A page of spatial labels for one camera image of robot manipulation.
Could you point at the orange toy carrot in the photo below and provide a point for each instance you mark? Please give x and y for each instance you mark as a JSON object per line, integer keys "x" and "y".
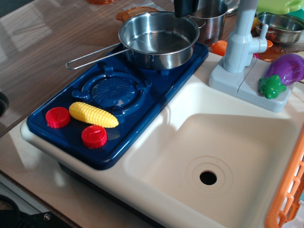
{"x": 219, "y": 47}

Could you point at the cream toy sink unit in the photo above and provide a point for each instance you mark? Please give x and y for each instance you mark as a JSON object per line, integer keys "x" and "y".
{"x": 208, "y": 160}

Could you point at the steel pan with wire handle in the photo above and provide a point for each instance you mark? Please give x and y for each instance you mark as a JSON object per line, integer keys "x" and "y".
{"x": 157, "y": 40}

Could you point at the yellow toy corn cob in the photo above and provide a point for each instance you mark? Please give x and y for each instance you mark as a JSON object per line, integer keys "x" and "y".
{"x": 92, "y": 115}

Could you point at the orange dish rack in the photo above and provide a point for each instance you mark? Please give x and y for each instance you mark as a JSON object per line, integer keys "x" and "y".
{"x": 288, "y": 202}

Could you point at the purple toy eggplant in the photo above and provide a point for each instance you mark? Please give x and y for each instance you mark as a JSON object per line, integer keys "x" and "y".
{"x": 282, "y": 72}

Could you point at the blue toy stove top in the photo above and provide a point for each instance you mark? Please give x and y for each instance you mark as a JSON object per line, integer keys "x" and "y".
{"x": 135, "y": 96}

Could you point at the grey toy faucet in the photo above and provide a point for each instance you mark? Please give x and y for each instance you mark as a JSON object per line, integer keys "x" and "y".
{"x": 238, "y": 73}

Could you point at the red stove knob right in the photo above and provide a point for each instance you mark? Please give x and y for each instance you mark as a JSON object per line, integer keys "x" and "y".
{"x": 94, "y": 137}

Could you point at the tall steel pot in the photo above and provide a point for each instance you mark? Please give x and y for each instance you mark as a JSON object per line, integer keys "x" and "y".
{"x": 210, "y": 18}

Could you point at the green plastic lid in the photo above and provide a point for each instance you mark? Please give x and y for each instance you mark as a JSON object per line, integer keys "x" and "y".
{"x": 279, "y": 6}

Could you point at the transparent orange lid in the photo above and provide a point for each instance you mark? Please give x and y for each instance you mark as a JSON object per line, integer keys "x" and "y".
{"x": 271, "y": 53}

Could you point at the transparent orange toy pot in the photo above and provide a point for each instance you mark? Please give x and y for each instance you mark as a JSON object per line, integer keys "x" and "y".
{"x": 131, "y": 12}

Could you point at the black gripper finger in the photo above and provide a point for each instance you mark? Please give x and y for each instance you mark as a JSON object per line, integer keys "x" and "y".
{"x": 185, "y": 7}

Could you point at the steel bowl with handles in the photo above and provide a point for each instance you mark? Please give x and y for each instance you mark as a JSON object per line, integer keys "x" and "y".
{"x": 282, "y": 29}

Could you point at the red stove knob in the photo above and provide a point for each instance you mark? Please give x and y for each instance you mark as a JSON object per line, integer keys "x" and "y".
{"x": 57, "y": 117}
{"x": 94, "y": 137}

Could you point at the red stove knob left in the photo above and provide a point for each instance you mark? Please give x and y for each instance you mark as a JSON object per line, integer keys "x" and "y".
{"x": 57, "y": 117}

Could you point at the black bracket with screw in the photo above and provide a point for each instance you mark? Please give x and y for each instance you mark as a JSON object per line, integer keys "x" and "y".
{"x": 15, "y": 218}

